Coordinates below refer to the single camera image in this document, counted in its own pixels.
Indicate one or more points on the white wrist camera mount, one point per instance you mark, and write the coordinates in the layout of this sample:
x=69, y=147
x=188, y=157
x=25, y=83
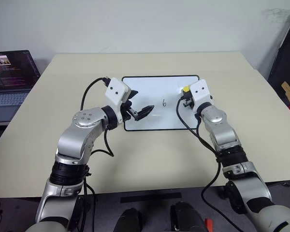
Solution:
x=200, y=93
x=116, y=93

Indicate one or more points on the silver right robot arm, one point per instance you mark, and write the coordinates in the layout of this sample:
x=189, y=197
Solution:
x=222, y=133

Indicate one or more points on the open grey laptop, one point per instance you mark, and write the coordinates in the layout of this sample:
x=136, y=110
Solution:
x=4, y=96

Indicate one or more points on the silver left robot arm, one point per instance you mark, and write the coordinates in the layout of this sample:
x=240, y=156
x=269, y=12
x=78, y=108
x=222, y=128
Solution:
x=75, y=142

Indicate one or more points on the orange plastic piece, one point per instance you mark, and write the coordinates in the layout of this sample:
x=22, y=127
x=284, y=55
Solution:
x=209, y=224

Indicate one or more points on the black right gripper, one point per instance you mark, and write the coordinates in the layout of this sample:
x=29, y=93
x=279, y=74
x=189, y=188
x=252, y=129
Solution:
x=188, y=101

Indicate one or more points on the small dark rounded shape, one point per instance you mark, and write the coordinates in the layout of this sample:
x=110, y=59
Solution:
x=129, y=221

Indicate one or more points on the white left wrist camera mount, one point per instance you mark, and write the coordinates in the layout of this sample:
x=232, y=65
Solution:
x=116, y=93

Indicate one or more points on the yellow eraser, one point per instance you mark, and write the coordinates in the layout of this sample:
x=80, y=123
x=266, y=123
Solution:
x=186, y=89

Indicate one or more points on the black tape strip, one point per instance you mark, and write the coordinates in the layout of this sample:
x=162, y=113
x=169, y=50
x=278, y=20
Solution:
x=151, y=197

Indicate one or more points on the large dark rounded shape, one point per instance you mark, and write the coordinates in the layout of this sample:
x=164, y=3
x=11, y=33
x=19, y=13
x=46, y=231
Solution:
x=187, y=217

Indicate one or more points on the black leaning panel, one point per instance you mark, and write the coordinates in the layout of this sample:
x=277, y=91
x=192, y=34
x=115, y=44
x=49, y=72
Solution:
x=282, y=60

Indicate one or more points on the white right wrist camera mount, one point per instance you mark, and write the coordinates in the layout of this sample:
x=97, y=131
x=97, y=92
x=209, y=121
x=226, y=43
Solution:
x=200, y=93

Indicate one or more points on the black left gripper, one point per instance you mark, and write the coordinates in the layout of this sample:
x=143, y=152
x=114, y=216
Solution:
x=127, y=108

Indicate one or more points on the black-framed whiteboard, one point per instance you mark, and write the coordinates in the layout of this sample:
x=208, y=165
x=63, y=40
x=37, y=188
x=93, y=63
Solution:
x=159, y=89

